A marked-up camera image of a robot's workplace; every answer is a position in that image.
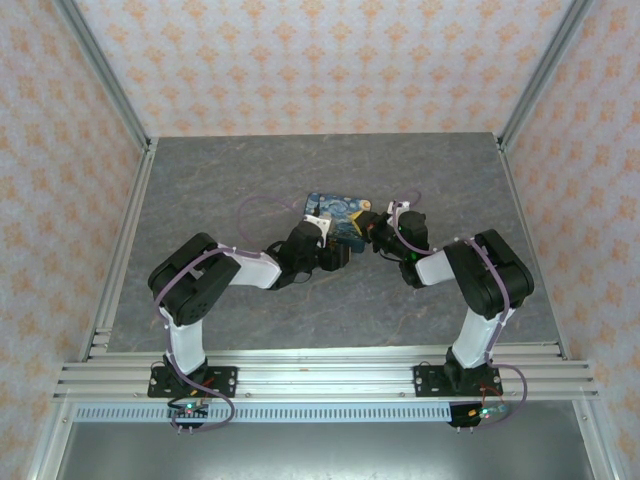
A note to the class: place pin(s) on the blue starry night box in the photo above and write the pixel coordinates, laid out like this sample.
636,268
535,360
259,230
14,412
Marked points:
340,210

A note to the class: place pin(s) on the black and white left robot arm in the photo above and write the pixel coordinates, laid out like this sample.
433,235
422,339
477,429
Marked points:
195,285

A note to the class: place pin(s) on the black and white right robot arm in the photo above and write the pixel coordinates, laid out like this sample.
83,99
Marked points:
490,275

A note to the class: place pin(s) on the left circuit board with leds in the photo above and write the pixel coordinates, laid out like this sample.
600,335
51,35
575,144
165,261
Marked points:
190,410

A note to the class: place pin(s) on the circuit board with leds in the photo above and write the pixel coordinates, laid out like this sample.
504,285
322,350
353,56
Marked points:
487,412
190,410

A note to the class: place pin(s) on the right circuit board with leds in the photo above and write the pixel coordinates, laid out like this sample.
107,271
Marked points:
487,412

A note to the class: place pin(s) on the grey metal lower shelf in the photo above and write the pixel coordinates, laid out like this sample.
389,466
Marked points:
320,455

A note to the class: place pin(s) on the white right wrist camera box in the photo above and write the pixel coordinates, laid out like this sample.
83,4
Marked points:
400,205

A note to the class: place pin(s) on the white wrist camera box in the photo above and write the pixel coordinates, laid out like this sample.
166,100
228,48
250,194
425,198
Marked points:
316,223
400,205

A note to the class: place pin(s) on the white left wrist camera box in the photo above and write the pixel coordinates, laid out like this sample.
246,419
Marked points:
316,223

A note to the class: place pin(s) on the aluminium right table side rail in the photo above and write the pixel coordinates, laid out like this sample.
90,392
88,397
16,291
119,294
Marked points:
525,225

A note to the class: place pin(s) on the aluminium table side rail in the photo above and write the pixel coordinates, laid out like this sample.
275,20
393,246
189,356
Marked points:
525,225
127,240

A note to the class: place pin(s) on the aluminium mounting rail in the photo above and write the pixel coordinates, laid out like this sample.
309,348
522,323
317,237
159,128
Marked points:
325,375

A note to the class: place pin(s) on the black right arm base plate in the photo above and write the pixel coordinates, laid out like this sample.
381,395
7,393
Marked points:
430,380

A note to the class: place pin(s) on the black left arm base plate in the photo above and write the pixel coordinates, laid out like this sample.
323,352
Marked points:
225,382

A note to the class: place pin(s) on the aluminium left table side rail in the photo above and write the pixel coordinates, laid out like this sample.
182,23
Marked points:
127,240

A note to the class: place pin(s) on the aluminium right frame post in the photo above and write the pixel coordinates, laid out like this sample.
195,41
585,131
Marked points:
542,75

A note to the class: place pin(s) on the aluminium frame post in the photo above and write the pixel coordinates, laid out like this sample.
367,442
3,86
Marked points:
107,75
542,75

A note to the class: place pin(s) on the aluminium left frame post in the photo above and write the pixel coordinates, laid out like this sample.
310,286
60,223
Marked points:
107,75

